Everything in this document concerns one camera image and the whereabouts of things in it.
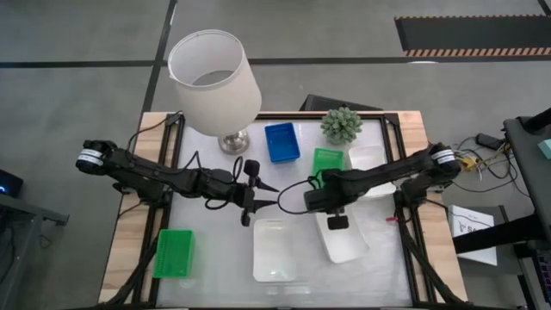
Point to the blue plastic mesh basket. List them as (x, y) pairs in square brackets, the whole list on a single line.
[(282, 144)]

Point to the potted green succulent plant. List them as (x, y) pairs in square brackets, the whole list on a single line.
[(341, 125)]

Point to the grey metal table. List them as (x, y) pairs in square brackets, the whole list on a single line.
[(26, 211)]

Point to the black aluminium table frame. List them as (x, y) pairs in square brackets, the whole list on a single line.
[(374, 115)]

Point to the teal block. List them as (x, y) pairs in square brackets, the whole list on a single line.
[(546, 148)]

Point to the yellow plug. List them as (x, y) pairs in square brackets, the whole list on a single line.
[(468, 163)]

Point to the black power adapter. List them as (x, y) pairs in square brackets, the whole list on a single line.
[(488, 141)]

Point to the black metal beam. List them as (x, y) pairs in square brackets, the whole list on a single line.
[(503, 234)]

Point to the black speaker with blue light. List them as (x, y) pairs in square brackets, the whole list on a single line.
[(10, 183)]

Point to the white cardboard box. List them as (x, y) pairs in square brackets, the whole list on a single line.
[(467, 219)]

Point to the black chair back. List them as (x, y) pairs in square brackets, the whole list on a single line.
[(327, 104)]

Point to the black desk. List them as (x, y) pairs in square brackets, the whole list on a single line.
[(527, 159)]

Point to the white plastic basket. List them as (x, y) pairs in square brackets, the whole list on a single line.
[(344, 245), (274, 252), (366, 157)]

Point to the table lamp with beige shade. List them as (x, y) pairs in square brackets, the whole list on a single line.
[(215, 103)]

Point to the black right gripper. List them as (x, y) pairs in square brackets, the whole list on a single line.
[(323, 201)]

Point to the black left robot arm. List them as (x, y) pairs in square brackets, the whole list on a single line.
[(142, 172)]

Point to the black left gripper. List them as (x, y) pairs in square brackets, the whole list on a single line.
[(234, 187)]

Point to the red clip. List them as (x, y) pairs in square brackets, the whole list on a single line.
[(391, 218)]

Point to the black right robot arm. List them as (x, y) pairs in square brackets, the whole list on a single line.
[(387, 172)]

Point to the black hazard-striped floor mat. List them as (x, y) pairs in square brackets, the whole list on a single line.
[(473, 34)]

